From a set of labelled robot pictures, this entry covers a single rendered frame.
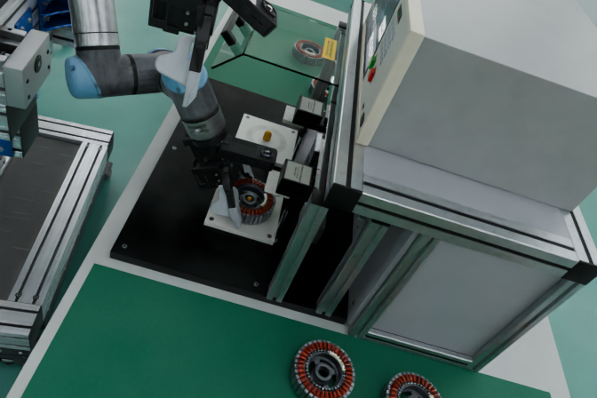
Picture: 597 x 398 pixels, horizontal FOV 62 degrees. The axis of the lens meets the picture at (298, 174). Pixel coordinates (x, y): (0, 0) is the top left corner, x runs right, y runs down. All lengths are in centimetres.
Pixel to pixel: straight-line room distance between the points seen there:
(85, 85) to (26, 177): 99
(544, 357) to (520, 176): 51
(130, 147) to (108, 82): 138
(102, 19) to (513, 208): 75
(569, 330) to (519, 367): 139
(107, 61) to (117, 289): 40
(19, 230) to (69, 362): 89
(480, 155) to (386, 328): 39
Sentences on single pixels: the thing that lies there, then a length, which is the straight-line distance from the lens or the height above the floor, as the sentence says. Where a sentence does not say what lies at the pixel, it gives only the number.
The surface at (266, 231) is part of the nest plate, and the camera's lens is 106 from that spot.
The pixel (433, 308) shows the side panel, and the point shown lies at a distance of 96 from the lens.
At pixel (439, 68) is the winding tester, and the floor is 128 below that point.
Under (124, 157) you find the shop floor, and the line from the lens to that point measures 226.
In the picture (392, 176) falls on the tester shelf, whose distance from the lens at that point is 78.
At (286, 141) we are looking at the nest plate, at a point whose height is 78.
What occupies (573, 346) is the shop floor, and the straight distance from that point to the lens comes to 254.
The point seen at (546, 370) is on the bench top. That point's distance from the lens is 125.
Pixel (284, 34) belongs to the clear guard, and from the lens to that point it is 113.
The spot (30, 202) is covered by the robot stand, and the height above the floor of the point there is 21.
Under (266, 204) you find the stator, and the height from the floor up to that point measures 82.
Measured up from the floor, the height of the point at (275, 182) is 88.
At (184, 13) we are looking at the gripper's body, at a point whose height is 126.
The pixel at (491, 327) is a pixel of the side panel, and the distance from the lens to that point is 102.
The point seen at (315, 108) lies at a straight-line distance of 119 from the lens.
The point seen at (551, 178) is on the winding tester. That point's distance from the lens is 89.
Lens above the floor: 158
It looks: 41 degrees down
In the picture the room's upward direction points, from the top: 23 degrees clockwise
